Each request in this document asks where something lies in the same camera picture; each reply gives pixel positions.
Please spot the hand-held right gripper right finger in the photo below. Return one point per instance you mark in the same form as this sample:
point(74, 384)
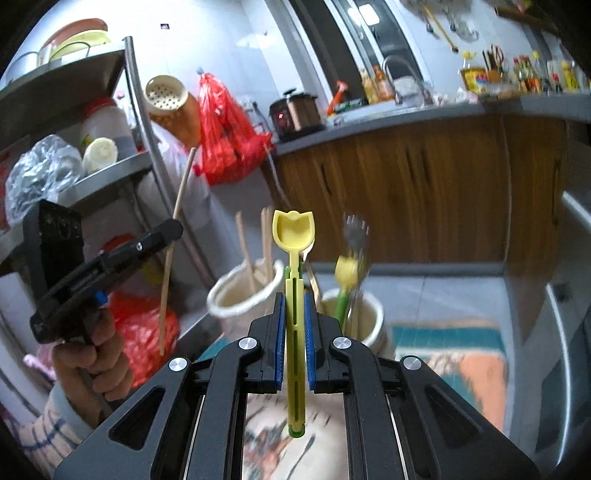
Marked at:
point(310, 344)

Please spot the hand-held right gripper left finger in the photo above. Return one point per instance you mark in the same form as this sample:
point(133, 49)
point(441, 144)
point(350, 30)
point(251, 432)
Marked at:
point(277, 344)

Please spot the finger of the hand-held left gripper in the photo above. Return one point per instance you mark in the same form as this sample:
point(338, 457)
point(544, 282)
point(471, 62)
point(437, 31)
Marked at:
point(143, 244)

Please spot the yellow plastic spoon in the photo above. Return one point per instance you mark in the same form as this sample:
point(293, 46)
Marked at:
point(294, 350)

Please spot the floral ceramic double utensil holder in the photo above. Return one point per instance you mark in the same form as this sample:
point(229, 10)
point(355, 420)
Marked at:
point(369, 330)

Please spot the silver metal fork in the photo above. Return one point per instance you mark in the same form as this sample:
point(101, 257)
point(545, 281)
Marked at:
point(355, 230)

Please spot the person's left forearm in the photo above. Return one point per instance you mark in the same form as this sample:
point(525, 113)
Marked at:
point(51, 429)

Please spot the person's left hand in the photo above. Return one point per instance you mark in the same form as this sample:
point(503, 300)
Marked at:
point(106, 364)

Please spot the clear plastic bag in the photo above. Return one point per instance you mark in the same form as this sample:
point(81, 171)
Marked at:
point(41, 175)

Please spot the yellow tulip green-stem spoon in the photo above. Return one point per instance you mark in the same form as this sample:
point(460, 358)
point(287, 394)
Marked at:
point(346, 272)

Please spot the stainless steel shelf rack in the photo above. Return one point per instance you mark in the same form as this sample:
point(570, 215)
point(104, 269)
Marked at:
point(115, 168)

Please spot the white round vegetable piece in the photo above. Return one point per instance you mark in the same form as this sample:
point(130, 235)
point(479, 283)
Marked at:
point(99, 154)

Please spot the white plastic jar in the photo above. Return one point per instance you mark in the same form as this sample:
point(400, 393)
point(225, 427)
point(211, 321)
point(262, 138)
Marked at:
point(108, 124)

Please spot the hanging red plastic bag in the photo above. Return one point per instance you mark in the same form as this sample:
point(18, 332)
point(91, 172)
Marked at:
point(226, 138)

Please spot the beige perforated holder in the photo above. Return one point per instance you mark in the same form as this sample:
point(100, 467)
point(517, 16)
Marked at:
point(171, 106)

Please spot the printed table mat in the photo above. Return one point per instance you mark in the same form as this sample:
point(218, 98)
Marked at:
point(461, 369)

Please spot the wooden kitchen cabinet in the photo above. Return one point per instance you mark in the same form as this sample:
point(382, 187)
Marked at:
point(415, 194)

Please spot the brown rice cooker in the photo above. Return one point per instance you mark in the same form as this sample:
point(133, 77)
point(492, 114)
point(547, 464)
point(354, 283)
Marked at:
point(298, 115)

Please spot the stacked bowls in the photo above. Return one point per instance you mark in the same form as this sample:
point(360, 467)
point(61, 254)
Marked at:
point(76, 39)

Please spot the grey kitchen countertop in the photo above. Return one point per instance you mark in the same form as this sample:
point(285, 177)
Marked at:
point(438, 113)

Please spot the metal kitchen faucet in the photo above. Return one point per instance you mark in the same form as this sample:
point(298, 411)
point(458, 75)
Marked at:
point(406, 74)

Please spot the yellow box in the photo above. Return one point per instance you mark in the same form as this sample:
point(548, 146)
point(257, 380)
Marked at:
point(474, 79)

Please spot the row of condiment bottles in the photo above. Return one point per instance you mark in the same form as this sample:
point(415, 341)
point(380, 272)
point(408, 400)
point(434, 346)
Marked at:
point(549, 74)

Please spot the stainless steel frame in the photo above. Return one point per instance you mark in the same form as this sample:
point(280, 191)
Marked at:
point(558, 323)

